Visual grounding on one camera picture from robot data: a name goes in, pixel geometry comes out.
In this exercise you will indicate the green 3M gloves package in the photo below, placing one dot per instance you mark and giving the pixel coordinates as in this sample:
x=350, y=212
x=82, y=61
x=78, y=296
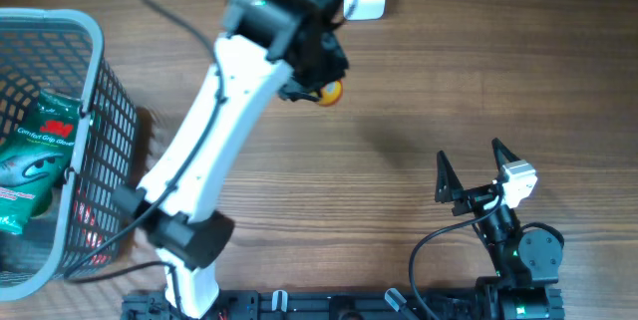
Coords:
x=34, y=158

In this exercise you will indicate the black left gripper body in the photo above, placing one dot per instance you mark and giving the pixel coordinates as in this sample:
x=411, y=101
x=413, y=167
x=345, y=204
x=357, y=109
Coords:
x=329, y=63

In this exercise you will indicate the orange sauce bottle green cap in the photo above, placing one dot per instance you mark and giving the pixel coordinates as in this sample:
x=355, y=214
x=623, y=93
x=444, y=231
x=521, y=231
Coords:
x=330, y=94

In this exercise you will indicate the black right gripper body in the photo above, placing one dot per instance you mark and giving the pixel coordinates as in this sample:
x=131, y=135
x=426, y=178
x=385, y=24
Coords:
x=473, y=199

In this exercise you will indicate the grey plastic mesh basket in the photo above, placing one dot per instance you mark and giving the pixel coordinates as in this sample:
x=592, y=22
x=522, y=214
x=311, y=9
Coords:
x=62, y=52

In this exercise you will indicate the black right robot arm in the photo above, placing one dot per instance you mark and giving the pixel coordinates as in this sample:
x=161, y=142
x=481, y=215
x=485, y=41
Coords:
x=525, y=257

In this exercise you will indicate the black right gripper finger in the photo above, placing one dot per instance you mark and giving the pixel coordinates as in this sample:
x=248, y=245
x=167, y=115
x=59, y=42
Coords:
x=448, y=185
x=502, y=154

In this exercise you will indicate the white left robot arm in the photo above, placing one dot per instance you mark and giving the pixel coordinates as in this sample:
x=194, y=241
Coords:
x=267, y=48

